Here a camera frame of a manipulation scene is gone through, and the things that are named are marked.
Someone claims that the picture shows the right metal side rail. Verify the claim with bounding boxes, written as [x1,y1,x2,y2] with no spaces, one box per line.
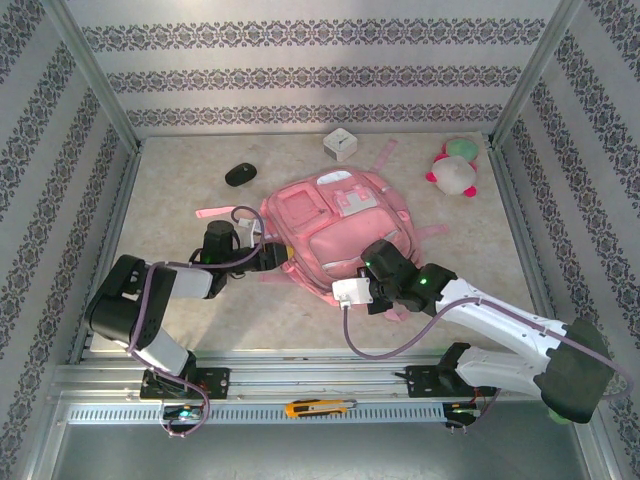
[487,142,571,362]

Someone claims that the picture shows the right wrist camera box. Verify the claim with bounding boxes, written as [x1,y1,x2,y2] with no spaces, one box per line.
[332,277,375,309]

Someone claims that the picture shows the white square clock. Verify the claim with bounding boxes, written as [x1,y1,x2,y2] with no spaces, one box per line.
[322,127,359,163]

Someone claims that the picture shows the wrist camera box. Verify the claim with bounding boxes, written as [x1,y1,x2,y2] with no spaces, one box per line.
[237,217,265,242]
[332,277,375,309]

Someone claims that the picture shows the controller board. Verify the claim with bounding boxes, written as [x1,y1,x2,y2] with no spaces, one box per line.
[444,403,482,426]
[162,405,206,424]

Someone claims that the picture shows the black mount plate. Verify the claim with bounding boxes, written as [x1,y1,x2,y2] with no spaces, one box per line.
[139,367,232,401]
[394,364,481,399]

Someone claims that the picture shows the pink student backpack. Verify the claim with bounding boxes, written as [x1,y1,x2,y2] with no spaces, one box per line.
[194,139,450,324]

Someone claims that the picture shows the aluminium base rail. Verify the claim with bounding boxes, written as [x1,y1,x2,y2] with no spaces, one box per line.
[49,348,506,401]

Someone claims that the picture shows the left metal frame post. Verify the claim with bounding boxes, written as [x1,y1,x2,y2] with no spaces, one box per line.
[38,0,144,151]

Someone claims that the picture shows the white plush toy pink ears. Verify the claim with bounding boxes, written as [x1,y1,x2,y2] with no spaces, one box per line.
[425,154,481,201]

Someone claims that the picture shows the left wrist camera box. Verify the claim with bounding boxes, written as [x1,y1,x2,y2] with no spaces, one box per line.
[237,217,265,242]

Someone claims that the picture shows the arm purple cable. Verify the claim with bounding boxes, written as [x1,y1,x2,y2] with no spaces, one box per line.
[128,204,266,441]
[342,297,635,399]

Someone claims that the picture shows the metal frame post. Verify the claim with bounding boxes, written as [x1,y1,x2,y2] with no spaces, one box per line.
[487,0,586,146]
[38,0,144,151]

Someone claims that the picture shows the metal side rail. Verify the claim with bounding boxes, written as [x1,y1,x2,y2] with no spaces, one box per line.
[67,144,146,364]
[487,142,571,362]

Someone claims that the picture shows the right controller board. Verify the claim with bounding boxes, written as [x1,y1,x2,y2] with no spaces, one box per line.
[444,403,482,426]

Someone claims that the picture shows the right metal frame post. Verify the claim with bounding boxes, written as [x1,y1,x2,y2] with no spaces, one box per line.
[487,0,586,146]

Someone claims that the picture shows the left controller board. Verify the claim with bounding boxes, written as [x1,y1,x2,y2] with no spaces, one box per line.
[162,405,206,424]

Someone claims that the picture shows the left black mount plate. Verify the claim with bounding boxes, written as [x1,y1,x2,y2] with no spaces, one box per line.
[139,367,232,401]

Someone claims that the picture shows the perforated metal cable tray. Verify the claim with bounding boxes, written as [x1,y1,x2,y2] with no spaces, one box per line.
[67,402,447,426]

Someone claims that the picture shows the right black mount plate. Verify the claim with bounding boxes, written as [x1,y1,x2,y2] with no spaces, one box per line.
[394,364,481,399]

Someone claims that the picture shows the black computer mouse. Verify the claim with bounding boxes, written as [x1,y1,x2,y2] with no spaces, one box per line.
[224,162,259,188]

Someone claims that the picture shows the left metal side rail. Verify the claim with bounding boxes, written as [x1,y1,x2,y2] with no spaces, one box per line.
[67,144,146,364]

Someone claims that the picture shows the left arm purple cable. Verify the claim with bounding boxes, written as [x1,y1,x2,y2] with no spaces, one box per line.
[128,204,266,441]

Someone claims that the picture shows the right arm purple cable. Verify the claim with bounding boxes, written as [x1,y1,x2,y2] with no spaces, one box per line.
[342,297,635,399]

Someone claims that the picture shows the yellow utility knife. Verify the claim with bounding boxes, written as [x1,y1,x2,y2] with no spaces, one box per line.
[284,398,359,419]

